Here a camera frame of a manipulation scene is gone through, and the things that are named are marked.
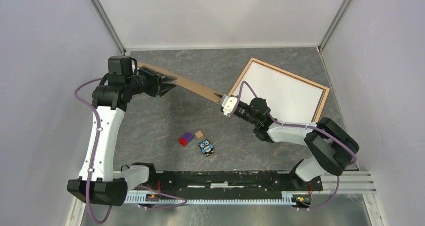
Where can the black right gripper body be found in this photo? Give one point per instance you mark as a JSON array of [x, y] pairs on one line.
[[242, 112]]

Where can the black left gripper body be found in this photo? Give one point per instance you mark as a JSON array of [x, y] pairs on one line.
[[148, 81]]

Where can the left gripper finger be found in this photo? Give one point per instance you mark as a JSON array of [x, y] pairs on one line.
[[160, 77], [164, 88]]

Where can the brown cardboard backing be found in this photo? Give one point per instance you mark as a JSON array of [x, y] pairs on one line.
[[185, 83]]

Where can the wooden picture frame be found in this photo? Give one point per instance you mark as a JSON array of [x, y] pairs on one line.
[[323, 101]]

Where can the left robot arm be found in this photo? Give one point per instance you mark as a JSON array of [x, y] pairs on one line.
[[96, 182]]

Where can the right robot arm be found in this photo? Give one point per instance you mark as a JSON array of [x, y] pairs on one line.
[[331, 147]]

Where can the small tan wooden cube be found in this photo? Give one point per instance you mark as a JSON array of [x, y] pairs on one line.
[[199, 134]]

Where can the blue owl figure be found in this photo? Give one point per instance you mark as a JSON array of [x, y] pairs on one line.
[[206, 147]]

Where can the red and purple block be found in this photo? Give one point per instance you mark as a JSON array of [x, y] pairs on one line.
[[186, 138]]

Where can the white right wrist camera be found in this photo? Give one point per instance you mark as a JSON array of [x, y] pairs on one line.
[[229, 104]]

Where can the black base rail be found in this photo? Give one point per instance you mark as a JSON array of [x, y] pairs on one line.
[[230, 184]]

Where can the white toothed cable tray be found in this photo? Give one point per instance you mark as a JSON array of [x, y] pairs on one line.
[[140, 197]]

